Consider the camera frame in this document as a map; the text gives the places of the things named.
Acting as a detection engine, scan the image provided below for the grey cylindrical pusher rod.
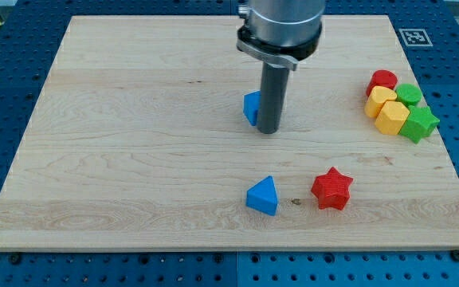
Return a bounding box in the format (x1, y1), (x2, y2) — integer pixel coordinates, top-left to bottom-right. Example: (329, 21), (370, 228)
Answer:
(257, 62), (289, 134)

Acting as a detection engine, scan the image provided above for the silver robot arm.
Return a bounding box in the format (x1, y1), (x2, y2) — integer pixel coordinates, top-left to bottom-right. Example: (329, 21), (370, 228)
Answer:
(236, 0), (326, 134)

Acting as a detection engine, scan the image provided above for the red star block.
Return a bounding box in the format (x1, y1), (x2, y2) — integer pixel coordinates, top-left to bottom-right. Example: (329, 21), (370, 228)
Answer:
(311, 167), (354, 210)

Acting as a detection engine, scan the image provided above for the green star block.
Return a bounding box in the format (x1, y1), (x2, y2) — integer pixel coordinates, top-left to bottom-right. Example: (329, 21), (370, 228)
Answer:
(398, 105), (440, 144)

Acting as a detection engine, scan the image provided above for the blue block behind rod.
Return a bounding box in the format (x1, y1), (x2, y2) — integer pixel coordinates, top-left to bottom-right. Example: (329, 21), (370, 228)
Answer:
(243, 91), (261, 126)

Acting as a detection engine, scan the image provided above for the yellow heart block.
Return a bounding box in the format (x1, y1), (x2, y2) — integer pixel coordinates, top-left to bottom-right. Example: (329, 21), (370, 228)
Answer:
(364, 85), (397, 118)

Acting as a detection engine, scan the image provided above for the red cylinder block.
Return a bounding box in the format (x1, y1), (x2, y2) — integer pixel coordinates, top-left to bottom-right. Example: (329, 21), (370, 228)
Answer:
(366, 69), (398, 96)

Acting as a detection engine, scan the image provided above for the blue triangle block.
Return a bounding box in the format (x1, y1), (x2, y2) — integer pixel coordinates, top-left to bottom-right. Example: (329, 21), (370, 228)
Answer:
(245, 175), (279, 216)

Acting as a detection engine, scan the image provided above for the yellow hexagon block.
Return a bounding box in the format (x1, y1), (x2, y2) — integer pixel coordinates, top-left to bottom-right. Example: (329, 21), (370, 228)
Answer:
(375, 101), (410, 136)

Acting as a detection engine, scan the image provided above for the green cylinder block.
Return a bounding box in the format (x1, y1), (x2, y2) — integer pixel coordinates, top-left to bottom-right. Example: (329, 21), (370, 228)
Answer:
(395, 84), (422, 107)

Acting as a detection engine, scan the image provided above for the wooden board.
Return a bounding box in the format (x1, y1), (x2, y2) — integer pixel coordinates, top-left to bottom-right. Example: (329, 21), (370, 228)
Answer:
(0, 15), (459, 253)

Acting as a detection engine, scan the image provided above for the white fiducial marker tag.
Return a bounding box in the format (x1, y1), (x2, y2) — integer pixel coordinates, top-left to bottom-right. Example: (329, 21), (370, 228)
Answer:
(399, 28), (433, 47)

